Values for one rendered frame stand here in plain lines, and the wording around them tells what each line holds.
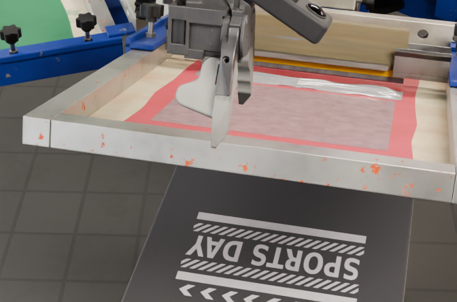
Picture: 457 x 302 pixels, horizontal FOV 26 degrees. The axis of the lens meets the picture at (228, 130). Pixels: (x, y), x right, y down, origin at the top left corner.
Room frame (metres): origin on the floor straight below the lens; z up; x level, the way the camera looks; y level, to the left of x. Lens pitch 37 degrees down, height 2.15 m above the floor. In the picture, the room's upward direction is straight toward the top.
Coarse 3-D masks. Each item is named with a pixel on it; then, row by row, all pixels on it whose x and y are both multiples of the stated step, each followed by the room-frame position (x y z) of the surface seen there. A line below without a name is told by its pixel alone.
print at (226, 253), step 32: (224, 224) 1.29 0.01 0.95; (256, 224) 1.29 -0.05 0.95; (288, 224) 1.29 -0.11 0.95; (192, 256) 1.21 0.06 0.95; (224, 256) 1.21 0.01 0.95; (256, 256) 1.21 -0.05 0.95; (288, 256) 1.21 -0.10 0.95; (320, 256) 1.21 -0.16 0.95; (352, 256) 1.21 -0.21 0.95; (192, 288) 1.13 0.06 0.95; (224, 288) 1.13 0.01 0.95; (256, 288) 1.13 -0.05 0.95; (288, 288) 1.13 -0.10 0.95; (320, 288) 1.13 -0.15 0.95; (352, 288) 1.13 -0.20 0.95
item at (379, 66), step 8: (264, 56) 1.49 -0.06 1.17; (272, 56) 1.49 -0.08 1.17; (280, 56) 1.48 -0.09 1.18; (288, 56) 1.48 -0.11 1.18; (296, 56) 1.48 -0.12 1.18; (304, 56) 1.48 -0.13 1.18; (312, 56) 1.48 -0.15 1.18; (320, 56) 1.48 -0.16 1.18; (328, 64) 1.46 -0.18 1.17; (336, 64) 1.46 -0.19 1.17; (344, 64) 1.46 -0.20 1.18; (352, 64) 1.46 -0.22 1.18; (360, 64) 1.45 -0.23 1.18; (368, 64) 1.45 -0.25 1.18; (376, 64) 1.45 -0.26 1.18; (384, 64) 1.46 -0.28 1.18
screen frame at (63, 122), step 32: (128, 64) 1.34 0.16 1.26; (64, 96) 1.12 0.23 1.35; (96, 96) 1.17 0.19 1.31; (448, 96) 1.32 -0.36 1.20; (32, 128) 1.01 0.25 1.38; (64, 128) 1.00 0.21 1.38; (96, 128) 0.99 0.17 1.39; (128, 128) 0.99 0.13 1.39; (160, 128) 1.00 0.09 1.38; (448, 128) 1.18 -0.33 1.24; (160, 160) 0.97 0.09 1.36; (192, 160) 0.96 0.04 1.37; (224, 160) 0.95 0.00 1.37; (256, 160) 0.95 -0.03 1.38; (288, 160) 0.94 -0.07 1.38; (320, 160) 0.93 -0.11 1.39; (352, 160) 0.93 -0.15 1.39; (384, 160) 0.93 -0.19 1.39; (416, 160) 0.94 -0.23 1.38; (384, 192) 0.91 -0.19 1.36; (416, 192) 0.90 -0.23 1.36; (448, 192) 0.89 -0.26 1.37
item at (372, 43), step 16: (256, 16) 1.53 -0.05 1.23; (272, 16) 1.53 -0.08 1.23; (256, 32) 1.52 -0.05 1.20; (272, 32) 1.51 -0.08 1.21; (288, 32) 1.51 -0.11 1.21; (336, 32) 1.49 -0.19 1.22; (352, 32) 1.49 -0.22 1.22; (368, 32) 1.49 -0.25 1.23; (384, 32) 1.48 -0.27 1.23; (400, 32) 1.48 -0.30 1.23; (256, 48) 1.51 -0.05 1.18; (272, 48) 1.50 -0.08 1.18; (288, 48) 1.50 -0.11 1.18; (304, 48) 1.49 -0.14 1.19; (320, 48) 1.49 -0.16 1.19; (336, 48) 1.48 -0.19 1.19; (352, 48) 1.48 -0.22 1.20; (368, 48) 1.47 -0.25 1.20; (384, 48) 1.47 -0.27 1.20
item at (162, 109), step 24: (192, 72) 1.45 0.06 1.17; (264, 72) 1.48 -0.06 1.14; (288, 72) 1.50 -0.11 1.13; (168, 96) 1.28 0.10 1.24; (264, 96) 1.32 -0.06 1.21; (288, 96) 1.33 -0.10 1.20; (144, 120) 1.13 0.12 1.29; (168, 120) 1.14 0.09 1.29; (192, 120) 1.15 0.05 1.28; (240, 120) 1.17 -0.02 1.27; (264, 120) 1.18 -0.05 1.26
